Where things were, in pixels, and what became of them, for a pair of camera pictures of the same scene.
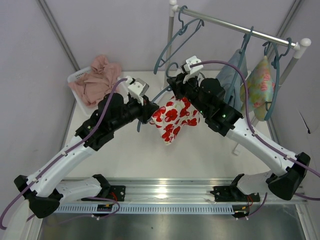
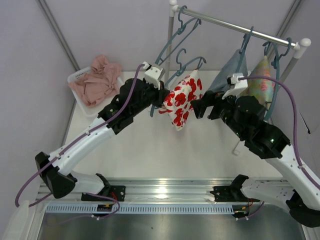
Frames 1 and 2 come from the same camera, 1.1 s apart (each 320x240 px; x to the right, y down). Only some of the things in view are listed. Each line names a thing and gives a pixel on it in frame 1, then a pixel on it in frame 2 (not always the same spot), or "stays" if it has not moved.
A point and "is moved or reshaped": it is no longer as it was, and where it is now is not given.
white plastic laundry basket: (122, 88) stays
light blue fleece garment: (227, 76) stays
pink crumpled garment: (101, 80) stays
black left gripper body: (146, 113) → (158, 95)
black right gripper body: (176, 85) → (213, 105)
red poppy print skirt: (177, 112) is moved or reshaped
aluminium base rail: (182, 191) stays
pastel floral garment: (261, 88) stays
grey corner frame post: (61, 37) stays
